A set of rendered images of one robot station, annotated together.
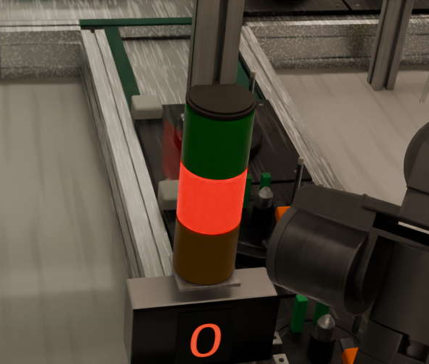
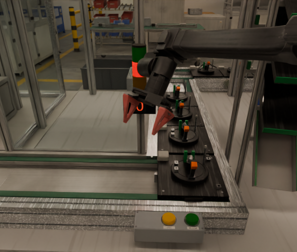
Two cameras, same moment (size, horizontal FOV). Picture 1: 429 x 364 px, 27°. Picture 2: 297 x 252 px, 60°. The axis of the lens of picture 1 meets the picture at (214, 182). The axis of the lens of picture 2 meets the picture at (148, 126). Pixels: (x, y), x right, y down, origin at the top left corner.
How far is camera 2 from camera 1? 0.44 m
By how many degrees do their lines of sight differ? 17
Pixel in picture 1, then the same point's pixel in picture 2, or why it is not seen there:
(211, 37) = (137, 32)
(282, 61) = (204, 89)
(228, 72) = (141, 40)
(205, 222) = (136, 73)
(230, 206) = not seen: hidden behind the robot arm
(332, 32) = (217, 81)
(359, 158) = (218, 109)
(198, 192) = (134, 66)
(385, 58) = (231, 87)
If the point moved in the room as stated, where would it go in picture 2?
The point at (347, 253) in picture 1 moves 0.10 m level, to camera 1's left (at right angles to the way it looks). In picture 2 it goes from (149, 61) to (116, 58)
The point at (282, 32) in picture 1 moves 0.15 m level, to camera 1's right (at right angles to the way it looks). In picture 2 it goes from (204, 80) to (223, 82)
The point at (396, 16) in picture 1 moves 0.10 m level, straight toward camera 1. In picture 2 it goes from (233, 75) to (230, 79)
